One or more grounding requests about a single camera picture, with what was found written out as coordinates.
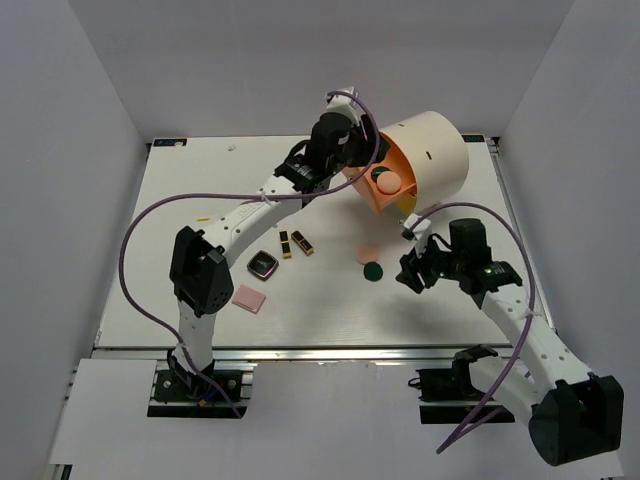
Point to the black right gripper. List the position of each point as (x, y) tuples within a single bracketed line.
[(412, 264)]

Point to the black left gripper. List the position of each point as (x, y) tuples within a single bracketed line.
[(365, 147)]

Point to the orange top drawer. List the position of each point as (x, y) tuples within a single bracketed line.
[(397, 162)]

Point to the dark green powder puff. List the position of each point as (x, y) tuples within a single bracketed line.
[(373, 271)]

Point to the gold black lipstick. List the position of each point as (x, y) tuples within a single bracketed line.
[(301, 241), (285, 244)]

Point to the peach round powder puff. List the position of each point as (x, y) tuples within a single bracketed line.
[(389, 183)]

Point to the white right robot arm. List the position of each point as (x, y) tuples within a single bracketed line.
[(570, 412)]

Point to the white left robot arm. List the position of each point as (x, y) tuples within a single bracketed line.
[(201, 260)]

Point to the pink square makeup sponge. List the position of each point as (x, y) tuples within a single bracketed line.
[(248, 299)]

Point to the round cream drawer organizer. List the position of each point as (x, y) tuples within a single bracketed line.
[(437, 154)]

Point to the black square compact case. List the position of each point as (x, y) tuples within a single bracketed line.
[(262, 265)]

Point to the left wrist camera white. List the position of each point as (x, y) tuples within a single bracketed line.
[(344, 105)]

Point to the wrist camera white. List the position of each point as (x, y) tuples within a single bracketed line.
[(417, 229), (344, 105)]

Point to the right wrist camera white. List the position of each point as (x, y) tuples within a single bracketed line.
[(417, 229)]

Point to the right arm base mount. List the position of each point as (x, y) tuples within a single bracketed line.
[(446, 394)]

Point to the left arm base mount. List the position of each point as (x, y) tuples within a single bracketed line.
[(170, 397)]

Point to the aluminium table front rail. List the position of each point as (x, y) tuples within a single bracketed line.
[(292, 354)]

